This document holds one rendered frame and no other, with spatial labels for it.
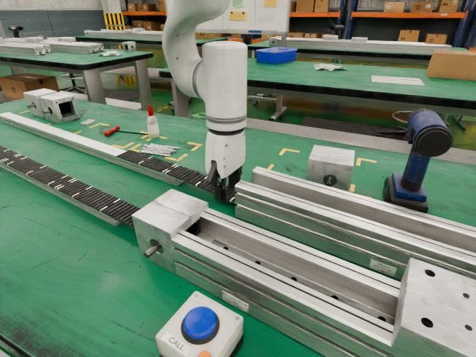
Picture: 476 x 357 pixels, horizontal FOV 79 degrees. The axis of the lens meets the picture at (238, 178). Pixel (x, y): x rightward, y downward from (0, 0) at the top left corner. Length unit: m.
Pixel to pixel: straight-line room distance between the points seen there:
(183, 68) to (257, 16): 2.88
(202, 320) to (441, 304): 0.27
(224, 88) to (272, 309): 0.37
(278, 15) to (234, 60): 2.84
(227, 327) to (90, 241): 0.36
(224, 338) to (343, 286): 0.18
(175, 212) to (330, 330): 0.30
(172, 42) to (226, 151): 0.22
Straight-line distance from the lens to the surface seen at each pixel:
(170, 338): 0.40
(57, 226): 0.73
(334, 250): 0.58
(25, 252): 0.70
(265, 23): 3.42
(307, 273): 0.47
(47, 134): 1.23
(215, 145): 0.59
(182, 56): 0.60
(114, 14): 8.52
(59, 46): 3.88
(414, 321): 0.37
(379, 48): 3.78
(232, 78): 0.55
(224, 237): 0.51
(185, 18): 0.52
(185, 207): 0.53
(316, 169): 0.71
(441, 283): 0.43
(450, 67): 2.48
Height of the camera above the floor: 1.18
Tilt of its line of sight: 30 degrees down
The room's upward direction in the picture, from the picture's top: straight up
